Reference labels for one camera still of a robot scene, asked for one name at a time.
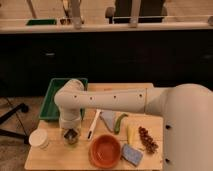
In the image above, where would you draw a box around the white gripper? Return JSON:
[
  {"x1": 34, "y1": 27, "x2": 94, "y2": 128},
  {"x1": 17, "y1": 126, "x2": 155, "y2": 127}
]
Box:
[{"x1": 59, "y1": 117, "x2": 81, "y2": 129}]

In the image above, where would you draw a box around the small metal cup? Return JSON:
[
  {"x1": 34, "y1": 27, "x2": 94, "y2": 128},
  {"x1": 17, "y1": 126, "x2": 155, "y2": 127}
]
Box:
[{"x1": 64, "y1": 129, "x2": 78, "y2": 144}]

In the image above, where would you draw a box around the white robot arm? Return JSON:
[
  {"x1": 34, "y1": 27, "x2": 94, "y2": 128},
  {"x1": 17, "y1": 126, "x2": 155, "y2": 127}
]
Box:
[{"x1": 54, "y1": 84, "x2": 213, "y2": 171}]

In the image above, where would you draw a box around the green plastic cup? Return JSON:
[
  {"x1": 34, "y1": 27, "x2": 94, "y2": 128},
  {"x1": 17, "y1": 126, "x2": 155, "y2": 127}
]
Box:
[{"x1": 64, "y1": 132, "x2": 79, "y2": 146}]

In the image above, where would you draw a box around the green plastic tray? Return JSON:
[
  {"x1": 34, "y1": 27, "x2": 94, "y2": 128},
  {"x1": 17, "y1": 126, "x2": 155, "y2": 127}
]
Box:
[{"x1": 38, "y1": 77, "x2": 89, "y2": 122}]

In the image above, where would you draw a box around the white plastic cup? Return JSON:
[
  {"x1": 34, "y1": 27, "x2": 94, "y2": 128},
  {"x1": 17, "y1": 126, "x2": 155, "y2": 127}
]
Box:
[{"x1": 29, "y1": 129, "x2": 49, "y2": 149}]

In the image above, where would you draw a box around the black office chair base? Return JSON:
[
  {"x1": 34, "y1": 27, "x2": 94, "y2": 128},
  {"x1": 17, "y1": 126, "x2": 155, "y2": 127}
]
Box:
[{"x1": 0, "y1": 101, "x2": 29, "y2": 144}]

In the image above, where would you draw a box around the orange bowl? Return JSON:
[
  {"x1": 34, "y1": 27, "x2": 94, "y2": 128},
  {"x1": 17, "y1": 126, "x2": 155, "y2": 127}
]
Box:
[{"x1": 88, "y1": 134, "x2": 121, "y2": 169}]

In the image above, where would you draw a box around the green chili pepper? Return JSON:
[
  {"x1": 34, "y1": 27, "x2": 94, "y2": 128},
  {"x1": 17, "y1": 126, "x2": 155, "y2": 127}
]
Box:
[{"x1": 114, "y1": 113, "x2": 128, "y2": 134}]

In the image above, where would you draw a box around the blue sponge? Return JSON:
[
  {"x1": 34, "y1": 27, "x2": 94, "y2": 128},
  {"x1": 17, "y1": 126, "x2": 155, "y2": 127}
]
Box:
[{"x1": 122, "y1": 144, "x2": 143, "y2": 166}]

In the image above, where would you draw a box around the bunch of red grapes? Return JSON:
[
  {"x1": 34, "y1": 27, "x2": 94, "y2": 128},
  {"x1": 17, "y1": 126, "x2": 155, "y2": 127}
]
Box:
[{"x1": 138, "y1": 127, "x2": 158, "y2": 154}]

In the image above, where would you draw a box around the green tray in background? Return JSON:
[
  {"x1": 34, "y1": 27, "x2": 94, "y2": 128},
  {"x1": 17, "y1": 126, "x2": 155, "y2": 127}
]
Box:
[{"x1": 26, "y1": 19, "x2": 57, "y2": 26}]

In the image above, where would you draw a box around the black chair in background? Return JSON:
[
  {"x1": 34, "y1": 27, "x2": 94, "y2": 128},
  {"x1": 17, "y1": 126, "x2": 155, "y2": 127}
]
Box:
[{"x1": 105, "y1": 0, "x2": 167, "y2": 24}]

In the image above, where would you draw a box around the white handled knife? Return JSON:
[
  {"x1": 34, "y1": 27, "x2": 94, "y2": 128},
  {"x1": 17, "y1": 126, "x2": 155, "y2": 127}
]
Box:
[{"x1": 87, "y1": 109, "x2": 101, "y2": 140}]

